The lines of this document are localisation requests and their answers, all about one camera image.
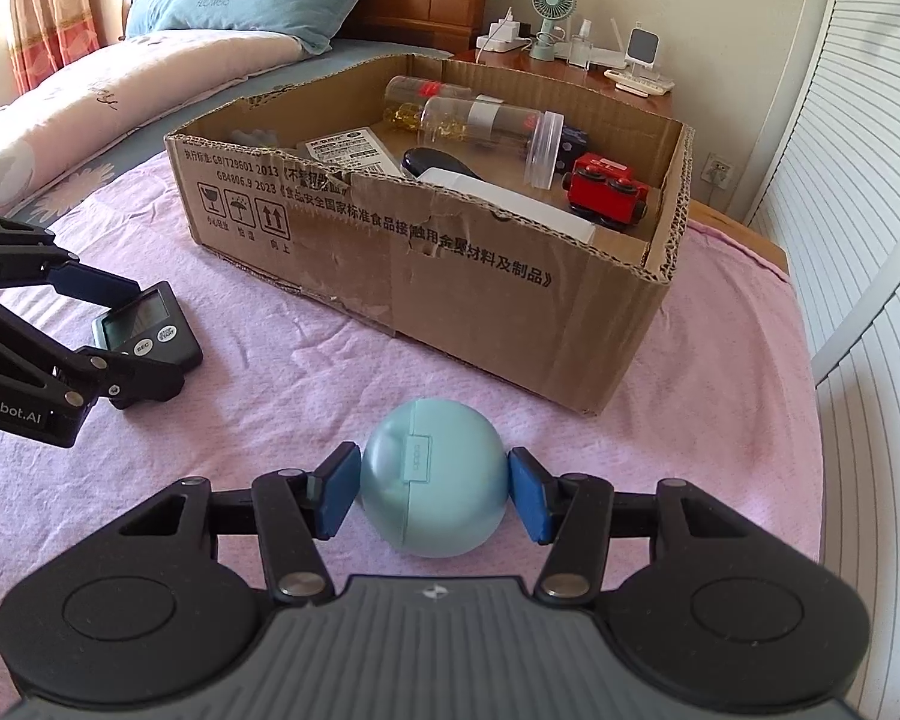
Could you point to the clear yellow capsule bottle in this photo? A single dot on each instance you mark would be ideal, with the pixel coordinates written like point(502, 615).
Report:
point(409, 94)

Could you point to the small white screen device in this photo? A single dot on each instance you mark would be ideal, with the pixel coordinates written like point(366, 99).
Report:
point(643, 45)

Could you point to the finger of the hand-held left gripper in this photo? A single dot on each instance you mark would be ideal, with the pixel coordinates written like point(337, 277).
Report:
point(90, 281)
point(142, 382)

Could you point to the pink blanket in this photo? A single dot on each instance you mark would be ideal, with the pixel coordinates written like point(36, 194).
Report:
point(232, 427)

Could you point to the white louvered closet door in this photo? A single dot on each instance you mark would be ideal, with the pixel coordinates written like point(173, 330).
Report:
point(870, 90)
point(885, 465)

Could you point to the green desk fan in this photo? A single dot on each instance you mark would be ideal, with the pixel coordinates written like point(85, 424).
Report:
point(551, 4)

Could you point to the clear labelled plastic case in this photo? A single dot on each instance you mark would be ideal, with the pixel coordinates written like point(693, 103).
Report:
point(345, 150)

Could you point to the light blue round case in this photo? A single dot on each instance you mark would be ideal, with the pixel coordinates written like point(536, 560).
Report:
point(450, 480)

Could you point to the clear spray bottle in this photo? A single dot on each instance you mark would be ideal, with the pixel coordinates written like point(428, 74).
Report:
point(583, 45)

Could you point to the patterned orange curtain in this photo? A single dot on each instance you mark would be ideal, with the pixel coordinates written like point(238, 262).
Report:
point(52, 0)

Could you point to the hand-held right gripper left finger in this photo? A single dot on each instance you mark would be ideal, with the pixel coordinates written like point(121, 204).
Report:
point(337, 495)

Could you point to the white wall outlet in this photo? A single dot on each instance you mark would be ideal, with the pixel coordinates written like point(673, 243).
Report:
point(718, 169)

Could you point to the white charger plug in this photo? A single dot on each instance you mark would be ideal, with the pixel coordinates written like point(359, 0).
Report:
point(510, 26)

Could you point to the red toy train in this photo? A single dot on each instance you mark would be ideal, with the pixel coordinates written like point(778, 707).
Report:
point(600, 184)

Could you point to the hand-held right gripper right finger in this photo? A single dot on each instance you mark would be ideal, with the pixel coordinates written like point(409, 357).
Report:
point(529, 495)

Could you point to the wooden nightstand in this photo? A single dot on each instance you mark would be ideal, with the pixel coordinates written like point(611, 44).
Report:
point(630, 101)

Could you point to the white power strip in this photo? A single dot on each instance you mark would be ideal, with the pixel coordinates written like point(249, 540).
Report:
point(502, 45)

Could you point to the clear plastic cup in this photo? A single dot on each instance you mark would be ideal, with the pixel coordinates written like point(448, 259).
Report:
point(547, 157)

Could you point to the white router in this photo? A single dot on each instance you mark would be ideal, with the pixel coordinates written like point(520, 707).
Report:
point(607, 52)

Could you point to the black digital timer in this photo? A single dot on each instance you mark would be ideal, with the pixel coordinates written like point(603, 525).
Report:
point(150, 315)

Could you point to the brown cardboard box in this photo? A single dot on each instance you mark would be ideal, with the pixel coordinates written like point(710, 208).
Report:
point(495, 315)

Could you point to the white plastic bottle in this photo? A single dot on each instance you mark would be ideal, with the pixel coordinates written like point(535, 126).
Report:
point(525, 206)

